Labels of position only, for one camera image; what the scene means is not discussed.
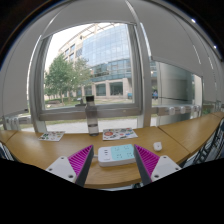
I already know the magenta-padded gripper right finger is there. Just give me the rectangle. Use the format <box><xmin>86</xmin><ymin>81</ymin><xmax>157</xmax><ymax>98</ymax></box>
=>
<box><xmin>133</xmin><ymin>143</ymin><xmax>183</xmax><ymax>187</ymax></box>

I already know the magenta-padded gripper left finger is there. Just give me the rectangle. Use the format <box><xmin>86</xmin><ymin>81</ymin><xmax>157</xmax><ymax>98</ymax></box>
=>
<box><xmin>45</xmin><ymin>144</ymin><xmax>95</xmax><ymax>187</ymax></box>

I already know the small white charger block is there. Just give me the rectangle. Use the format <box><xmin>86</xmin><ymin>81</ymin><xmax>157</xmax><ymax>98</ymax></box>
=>
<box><xmin>152</xmin><ymin>141</ymin><xmax>163</xmax><ymax>152</ymax></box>

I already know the small colourful sticker sheet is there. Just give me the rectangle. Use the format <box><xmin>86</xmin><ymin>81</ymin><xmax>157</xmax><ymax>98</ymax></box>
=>
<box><xmin>38</xmin><ymin>130</ymin><xmax>66</xmax><ymax>142</ymax></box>

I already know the white power strip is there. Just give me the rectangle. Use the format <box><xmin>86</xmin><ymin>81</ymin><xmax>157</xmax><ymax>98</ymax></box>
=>
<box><xmin>97</xmin><ymin>143</ymin><xmax>137</xmax><ymax>168</ymax></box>

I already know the large colourful sticker sheet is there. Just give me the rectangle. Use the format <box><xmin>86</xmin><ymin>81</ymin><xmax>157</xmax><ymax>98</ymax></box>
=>
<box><xmin>101</xmin><ymin>127</ymin><xmax>139</xmax><ymax>141</ymax></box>

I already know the clear bottle with black cap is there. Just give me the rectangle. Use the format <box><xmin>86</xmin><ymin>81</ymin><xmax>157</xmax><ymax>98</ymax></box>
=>
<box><xmin>84</xmin><ymin>95</ymin><xmax>100</xmax><ymax>137</ymax></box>

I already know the grey wall socket rail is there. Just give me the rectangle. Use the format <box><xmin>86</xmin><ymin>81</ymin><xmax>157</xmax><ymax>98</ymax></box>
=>
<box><xmin>151</xmin><ymin>104</ymin><xmax>203</xmax><ymax>117</ymax></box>
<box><xmin>3</xmin><ymin>114</ymin><xmax>33</xmax><ymax>131</ymax></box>

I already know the grey window frame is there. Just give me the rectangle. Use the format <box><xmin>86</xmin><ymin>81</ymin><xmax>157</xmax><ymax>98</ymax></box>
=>
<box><xmin>28</xmin><ymin>19</ymin><xmax>154</xmax><ymax>134</ymax></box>

